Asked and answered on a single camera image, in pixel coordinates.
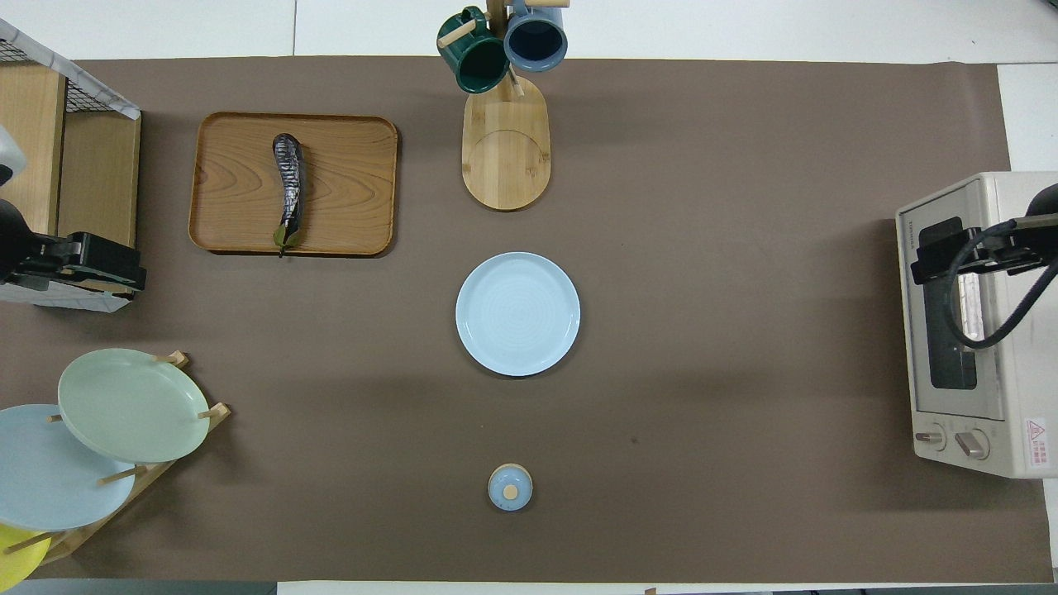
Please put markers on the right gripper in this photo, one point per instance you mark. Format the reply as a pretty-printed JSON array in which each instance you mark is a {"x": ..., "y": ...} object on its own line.
[{"x": 938, "y": 248}]

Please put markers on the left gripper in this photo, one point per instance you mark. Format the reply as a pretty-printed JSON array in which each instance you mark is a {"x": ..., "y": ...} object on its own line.
[{"x": 107, "y": 260}]

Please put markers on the dark purple eggplant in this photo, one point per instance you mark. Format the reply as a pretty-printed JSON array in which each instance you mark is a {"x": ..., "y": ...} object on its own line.
[{"x": 289, "y": 182}]

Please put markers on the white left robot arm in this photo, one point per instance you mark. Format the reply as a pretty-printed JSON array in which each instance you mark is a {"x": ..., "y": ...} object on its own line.
[{"x": 16, "y": 240}]

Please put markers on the beige toaster oven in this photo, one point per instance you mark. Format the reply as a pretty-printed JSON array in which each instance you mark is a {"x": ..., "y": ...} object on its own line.
[{"x": 1021, "y": 372}]

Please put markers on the beige oven knob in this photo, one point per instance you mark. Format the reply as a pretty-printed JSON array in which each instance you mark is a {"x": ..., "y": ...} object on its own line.
[
  {"x": 972, "y": 445},
  {"x": 931, "y": 438}
]

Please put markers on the grey checked cloth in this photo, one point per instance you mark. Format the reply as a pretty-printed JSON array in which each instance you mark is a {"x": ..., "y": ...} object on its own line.
[{"x": 66, "y": 302}]

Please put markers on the wooden shelf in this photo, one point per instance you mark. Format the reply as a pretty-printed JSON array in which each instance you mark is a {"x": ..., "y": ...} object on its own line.
[{"x": 99, "y": 165}]

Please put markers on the pale green plate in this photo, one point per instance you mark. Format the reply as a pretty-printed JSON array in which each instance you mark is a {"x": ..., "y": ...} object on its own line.
[{"x": 132, "y": 405}]

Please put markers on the wooden plate rack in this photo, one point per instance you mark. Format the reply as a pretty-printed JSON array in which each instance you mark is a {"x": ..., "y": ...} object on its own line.
[{"x": 157, "y": 473}]

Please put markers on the light blue racked plate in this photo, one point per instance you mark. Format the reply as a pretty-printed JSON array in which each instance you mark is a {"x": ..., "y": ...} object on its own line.
[{"x": 50, "y": 479}]

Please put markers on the brown table mat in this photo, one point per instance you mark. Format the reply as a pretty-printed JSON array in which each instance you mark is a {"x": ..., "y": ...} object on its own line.
[{"x": 702, "y": 330}]

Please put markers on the rectangular wooden tray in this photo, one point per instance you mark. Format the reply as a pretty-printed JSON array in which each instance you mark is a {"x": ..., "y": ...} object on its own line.
[{"x": 347, "y": 182}]

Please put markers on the yellow plate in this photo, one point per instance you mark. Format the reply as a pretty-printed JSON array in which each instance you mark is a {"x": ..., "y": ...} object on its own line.
[{"x": 16, "y": 562}]

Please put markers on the wooden mug tree stand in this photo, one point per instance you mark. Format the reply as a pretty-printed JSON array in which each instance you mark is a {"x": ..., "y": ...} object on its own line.
[{"x": 504, "y": 157}]

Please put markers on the dark green mug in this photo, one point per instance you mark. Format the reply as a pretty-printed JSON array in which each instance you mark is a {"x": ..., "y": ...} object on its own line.
[{"x": 488, "y": 66}]

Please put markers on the blue mug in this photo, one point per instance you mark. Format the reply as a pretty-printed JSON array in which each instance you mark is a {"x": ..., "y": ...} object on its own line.
[{"x": 537, "y": 41}]

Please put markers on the small blue lid wooden knob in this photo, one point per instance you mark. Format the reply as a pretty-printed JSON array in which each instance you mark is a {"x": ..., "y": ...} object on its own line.
[{"x": 510, "y": 487}]

